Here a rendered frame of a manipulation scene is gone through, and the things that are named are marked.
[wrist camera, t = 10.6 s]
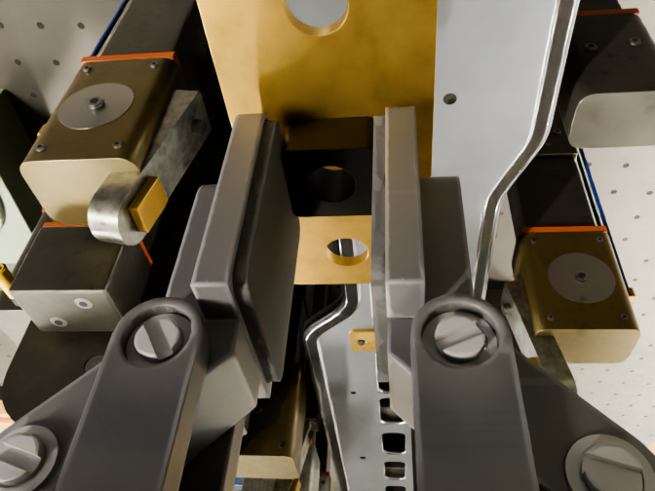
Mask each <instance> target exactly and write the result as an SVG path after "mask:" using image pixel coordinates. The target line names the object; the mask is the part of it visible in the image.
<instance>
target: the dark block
mask: <svg viewBox="0 0 655 491"><path fill-rule="evenodd" d="M213 67H214V63H213V59H212V53H211V50H210V46H208V48H207V51H206V54H205V57H204V59H203V62H202V65H201V67H200V70H199V73H198V75H197V78H196V81H195V83H194V86H193V89H192V91H198V92H201V95H202V97H204V94H205V91H206V88H207V85H208V82H209V80H210V78H211V75H212V70H213ZM164 210H165V208H164V209H163V210H162V212H161V214H160V215H159V217H158V218H157V220H156V222H155V223H154V225H153V226H152V228H151V230H150V231H149V232H148V233H146V235H145V236H144V238H143V239H142V241H141V242H139V243H138V244H137V245H121V244H115V243H109V242H103V241H100V240H98V239H97V238H95V236H94V235H93V234H92V232H91V230H90V227H89V224H62V223H59V222H56V221H53V222H45V223H44V225H43V228H41V229H40V230H39V232H38V234H37V236H36V238H35V240H34V242H33V244H32V246H31V248H30V250H29V252H28V253H27V254H26V256H25V258H24V260H23V262H22V264H21V266H20V268H19V271H18V272H17V274H16V276H15V278H14V280H13V282H12V284H11V286H10V288H9V293H10V294H11V296H12V297H13V298H14V299H15V300H16V301H17V303H18V304H19V305H20V306H21V308H22V309H23V310H24V311H25V312H26V314H27V315H28V316H29V317H30V318H31V320H32V321H33V322H34V323H35V324H36V325H37V327H38V328H39V329H40V330H42V331H114V329H115V327H116V325H117V323H118V322H119V320H120V319H121V318H122V317H123V316H124V315H125V314H126V313H127V312H128V311H130V310H131V309H133V308H134V307H136V306H137V305H139V304H140V301H141V298H142V295H143V292H144V290H145V287H146V284H147V281H148V278H149V275H150V272H151V266H152V263H153V261H152V259H151V257H150V255H149V252H150V250H151V247H152V245H153V242H154V239H155V236H156V233H157V230H158V227H159V224H160V222H161V219H162V216H163V213H164Z"/></svg>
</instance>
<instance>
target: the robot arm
mask: <svg viewBox="0 0 655 491"><path fill-rule="evenodd" d="M283 143H284V140H283V135H282V130H281V125H280V122H279V121H278V120H276V121H270V119H269V116H268V114H267V113H253V114H238V115H237V116H236V118H235V121H234V125H233V129H232V132H231V135H230V139H229V142H228V146H227V150H226V154H225V157H224V161H223V165H222V168H221V172H220V176H219V179H218V182H217V184H213V185H202V186H201V187H199V189H198V191H197V194H196V197H195V200H194V204H193V207H192V209H191V213H190V216H189V219H188V223H187V226H186V229H185V233H184V236H183V239H182V243H181V246H180V249H179V253H178V256H177V259H176V262H175V265H174V268H173V274H172V277H171V281H170V284H169V287H168V291H167V294H166V297H160V298H153V299H151V300H148V301H145V302H143V303H140V304H139V305H137V306H136V307H134V308H133V309H131V310H130V311H128V312H127V313H126V314H125V315H124V316H123V317H122V318H121V319H120V320H119V322H118V323H117V325H116V327H115V329H114V331H113V333H112V335H111V337H110V340H109V343H108V346H107V348H106V351H105V354H104V356H103V359H102V362H101V363H99V364H98V365H96V366H95V367H93V368H92V369H91V370H89V371H88V372H86V373H85V374H83V375H82V376H81V377H79V378H78V379H76V380H75V381H73V382H72V383H70V384H69V385H68V386H66V387H65V388H63V389H62V390H60V391H59V392H58V393H56V394H55V395H53V396H52V397H50V398H49V399H47V400H46V401H44V402H43V403H41V404H40V405H39V406H37V407H36V408H34V409H33V410H31V411H30V412H29V413H27V414H26V415H24V416H23V417H21V418H20V419H18V420H17V421H16V422H14V424H12V425H11V426H9V427H8V428H7V429H5V430H4V431H3V432H2V433H1V434H0V491H233V488H234V482H235V477H236V471H237V466H238V460H239V455H240V449H241V443H242V437H243V432H244V426H245V416H246V415H247V414H248V413H250V412H251V411H252V410H253V409H255V408H256V405H257V399H258V398H270V395H271V388H272V382H281V380H282V377H283V371H284V363H285V355H286V347H287V340H288V332H289V317H290V309H291V301H292V294H293V286H294V278H295V270H296V262H297V254H298V247H299V239H300V222H299V217H298V216H296V215H294V214H293V212H292V208H291V203H290V199H289V190H288V186H287V182H286V177H285V172H284V168H283V163H282V158H281V154H282V148H283ZM370 284H371V300H372V311H373V323H374V335H375V347H376V359H377V371H378V382H389V391H390V408H391V409H392V410H393V411H394V412H395V413H396V414H398V415H399V416H400V417H401V418H402V419H403V420H404V421H405V422H406V423H407V424H408V425H409V426H410V434H411V457H412V479H413V491H655V455H654V454H653V453H652V452H651V451H650V450H649V449H648V448H647V447H646V446H645V445H644V444H643V443H642V442H641V441H640V440H639V439H637V438H636V437H634V436H633V435H632V434H630V433H629V432H627V431H626V430H625V429H623V428H622V427H621V426H619V425H618V424H616V423H615V422H614V421H612V420H611V419H610V418H608V417H607V416H606V415H604V414H603V413H602V412H600V411H599V410H597V409H596V408H595V407H593V406H592V405H591V404H589V403H588V402H587V401H585V400H584V399H583V398H581V397H579V396H578V395H577V394H575V393H574V392H573V391H571V390H570V389H569V388H567V387H566V386H565V385H563V383H561V382H560V381H559V380H557V379H556V378H555V377H553V376H552V375H551V374H549V373H548V372H547V371H545V370H544V369H543V368H541V367H540V366H538V365H537V364H536V363H534V362H533V361H532V360H530V359H529V358H527V357H526V356H525V355H523V354H522V353H520V352H519V351H518V350H516V349H515V348H514V344H513V339H512V333H511V330H510V327H509V326H508V323H507V320H506V319H505V318H504V316H503V315H502V314H501V313H500V311H499V310H498V309H497V308H496V307H494V306H493V305H491V304H490V303H488V302H487V301H485V300H484V299H481V298H479V297H476V296H474V290H473V282H472V273H471V265H470V257H469V249H468V242H467V233H466V225H465V217H464V209H463V202H462V194H461V185H460V179H459V176H435V177H419V165H418V148H417V130H416V113H415V105H411V106H391V107H385V115H377V116H373V159H372V206H371V253H370Z"/></svg>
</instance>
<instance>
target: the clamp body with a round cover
mask: <svg viewBox="0 0 655 491"><path fill-rule="evenodd" d="M314 288H315V285H314V284H295V285H294V286H293V294H292V301H291V309H290V317H289V332H288V340H287V347H286V355H285V363H284V371H283V377H282V380H281V382H272V388H271V395H270V398H258V399H257V405H256V408H255V409H253V410H252V411H251V412H250V421H249V427H248V433H247V434H245V435H243V438H242V444H241V450H240V456H239V462H238V468H237V473H236V477H247V478H280V479H297V478H299V475H300V464H301V454H302V443H303V434H304V423H305V413H306V402H307V393H308V392H307V388H306V384H305V380H304V377H303V363H304V354H305V347H304V343H303V328H304V324H305V323H306V322H307V320H308V319H309V318H311V317H312V308H313V298H314Z"/></svg>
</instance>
